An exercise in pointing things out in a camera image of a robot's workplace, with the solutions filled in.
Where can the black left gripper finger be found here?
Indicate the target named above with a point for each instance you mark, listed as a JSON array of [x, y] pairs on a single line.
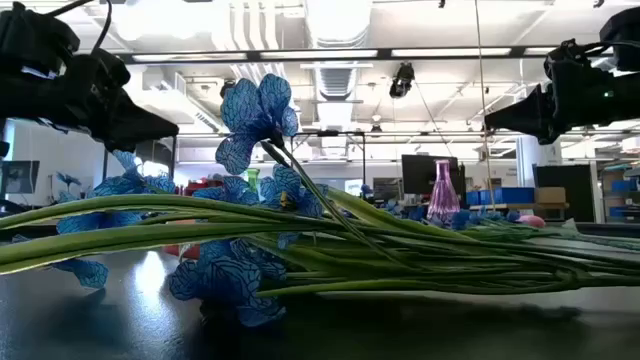
[[125, 145], [135, 120]]

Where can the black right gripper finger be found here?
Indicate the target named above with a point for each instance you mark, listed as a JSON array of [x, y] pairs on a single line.
[[547, 137], [525, 112]]

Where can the blue veined flower bunch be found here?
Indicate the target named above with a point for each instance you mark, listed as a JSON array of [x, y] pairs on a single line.
[[255, 107]]

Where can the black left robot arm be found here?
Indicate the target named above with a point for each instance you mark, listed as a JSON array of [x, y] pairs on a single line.
[[12, 100]]

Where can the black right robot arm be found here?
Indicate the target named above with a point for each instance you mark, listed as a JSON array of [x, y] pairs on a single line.
[[631, 100]]

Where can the purple glass vase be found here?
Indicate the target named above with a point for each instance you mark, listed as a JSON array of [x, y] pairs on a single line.
[[443, 195]]

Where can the green glass vase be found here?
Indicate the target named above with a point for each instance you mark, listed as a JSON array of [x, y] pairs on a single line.
[[253, 177]]

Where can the white round column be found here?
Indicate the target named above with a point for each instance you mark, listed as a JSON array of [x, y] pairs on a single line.
[[537, 160]]

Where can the black cabinet panel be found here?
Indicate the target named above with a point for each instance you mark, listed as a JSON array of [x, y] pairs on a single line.
[[570, 180]]

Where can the brown cardboard box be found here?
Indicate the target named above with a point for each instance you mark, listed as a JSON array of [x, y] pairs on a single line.
[[550, 195]]

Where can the large blue storage bin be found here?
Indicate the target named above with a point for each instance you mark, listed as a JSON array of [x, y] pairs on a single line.
[[515, 195]]

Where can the blue artificial flower stem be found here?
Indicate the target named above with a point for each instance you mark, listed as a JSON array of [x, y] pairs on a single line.
[[67, 179]]

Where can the wooden shelf board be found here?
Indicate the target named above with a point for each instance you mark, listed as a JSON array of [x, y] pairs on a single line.
[[520, 206]]

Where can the small pink tulip bud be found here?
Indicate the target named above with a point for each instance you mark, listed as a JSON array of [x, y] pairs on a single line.
[[532, 221]]

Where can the red storage rack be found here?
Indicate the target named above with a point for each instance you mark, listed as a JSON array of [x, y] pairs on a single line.
[[200, 187]]

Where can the shelf rack with blue bins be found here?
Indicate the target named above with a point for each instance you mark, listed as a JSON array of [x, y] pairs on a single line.
[[622, 186]]

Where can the small blue storage bin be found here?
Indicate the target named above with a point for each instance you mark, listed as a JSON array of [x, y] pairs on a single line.
[[480, 197]]

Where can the black ceiling spotlight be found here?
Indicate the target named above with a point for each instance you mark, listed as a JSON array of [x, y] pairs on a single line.
[[402, 82], [225, 85]]

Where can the black computer monitor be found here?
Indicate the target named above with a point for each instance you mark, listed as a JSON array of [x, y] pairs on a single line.
[[417, 175]]

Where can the small dark monitor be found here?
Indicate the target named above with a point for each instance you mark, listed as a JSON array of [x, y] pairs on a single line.
[[387, 189]]

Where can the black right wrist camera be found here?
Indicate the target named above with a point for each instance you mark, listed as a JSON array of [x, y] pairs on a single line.
[[625, 35]]

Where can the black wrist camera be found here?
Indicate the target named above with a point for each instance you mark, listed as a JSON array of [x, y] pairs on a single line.
[[35, 35], [625, 35]]

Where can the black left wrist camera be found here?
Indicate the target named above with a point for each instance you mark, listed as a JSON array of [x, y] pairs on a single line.
[[35, 35]]

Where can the black overhead light frame bar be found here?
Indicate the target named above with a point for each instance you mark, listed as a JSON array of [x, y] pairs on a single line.
[[384, 53]]

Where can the silver ventilation duct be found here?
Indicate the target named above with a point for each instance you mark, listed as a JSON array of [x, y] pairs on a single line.
[[337, 80]]

